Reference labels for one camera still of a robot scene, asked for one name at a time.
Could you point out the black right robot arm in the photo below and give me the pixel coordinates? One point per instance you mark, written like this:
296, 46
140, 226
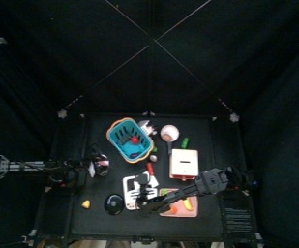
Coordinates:
211, 182

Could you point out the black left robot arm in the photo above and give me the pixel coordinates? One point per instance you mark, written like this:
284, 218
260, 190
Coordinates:
22, 166

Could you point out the green toy lettuce piece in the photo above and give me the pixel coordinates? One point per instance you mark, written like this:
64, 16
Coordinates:
166, 192

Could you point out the small orange toy piece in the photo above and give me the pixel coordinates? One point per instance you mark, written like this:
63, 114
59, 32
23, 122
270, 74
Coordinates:
172, 210

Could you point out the yellow-green toy vegetable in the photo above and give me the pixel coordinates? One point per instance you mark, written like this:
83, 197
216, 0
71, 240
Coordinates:
188, 204

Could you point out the pink cutting board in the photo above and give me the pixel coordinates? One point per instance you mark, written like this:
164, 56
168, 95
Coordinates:
186, 211

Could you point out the round dark disc lid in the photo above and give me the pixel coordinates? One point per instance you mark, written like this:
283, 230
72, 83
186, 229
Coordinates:
114, 204

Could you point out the small purple toy piece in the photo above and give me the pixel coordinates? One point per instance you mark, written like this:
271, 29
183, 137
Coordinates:
134, 155

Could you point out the teal basket orange rim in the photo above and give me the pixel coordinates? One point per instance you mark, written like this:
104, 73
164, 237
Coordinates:
130, 140

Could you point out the small red toy fruit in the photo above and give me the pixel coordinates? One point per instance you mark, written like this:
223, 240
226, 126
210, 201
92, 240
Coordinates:
135, 139

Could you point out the red toy chili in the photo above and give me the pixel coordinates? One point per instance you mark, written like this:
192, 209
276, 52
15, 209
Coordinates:
150, 168

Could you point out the yellow toy cheese wedge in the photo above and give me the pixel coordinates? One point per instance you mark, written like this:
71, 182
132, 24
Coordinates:
86, 204

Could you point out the small pale toy egg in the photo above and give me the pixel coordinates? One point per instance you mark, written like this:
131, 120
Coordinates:
152, 158

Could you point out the toy toaster box red side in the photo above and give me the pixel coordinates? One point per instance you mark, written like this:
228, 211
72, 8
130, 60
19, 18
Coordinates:
184, 163

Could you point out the tiny green toy piece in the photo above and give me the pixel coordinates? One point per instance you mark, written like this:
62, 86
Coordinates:
154, 149

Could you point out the white striped toy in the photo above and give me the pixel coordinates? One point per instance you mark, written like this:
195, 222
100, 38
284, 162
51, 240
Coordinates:
146, 126

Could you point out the white-text label sticker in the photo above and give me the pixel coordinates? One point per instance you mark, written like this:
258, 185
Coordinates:
238, 220

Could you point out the small green toy stick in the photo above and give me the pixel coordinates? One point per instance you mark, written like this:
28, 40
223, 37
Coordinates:
184, 142

